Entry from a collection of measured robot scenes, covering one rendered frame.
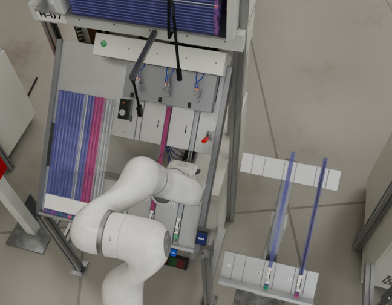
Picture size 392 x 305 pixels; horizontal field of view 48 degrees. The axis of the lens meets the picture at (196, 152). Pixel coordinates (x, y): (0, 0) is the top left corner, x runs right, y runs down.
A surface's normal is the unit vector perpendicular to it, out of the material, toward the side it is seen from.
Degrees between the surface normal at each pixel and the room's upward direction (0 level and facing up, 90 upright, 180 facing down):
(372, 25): 0
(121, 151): 0
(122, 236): 23
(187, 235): 43
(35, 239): 0
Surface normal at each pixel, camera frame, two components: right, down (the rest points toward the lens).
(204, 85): -0.21, 0.11
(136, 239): -0.10, -0.21
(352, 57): -0.04, -0.58
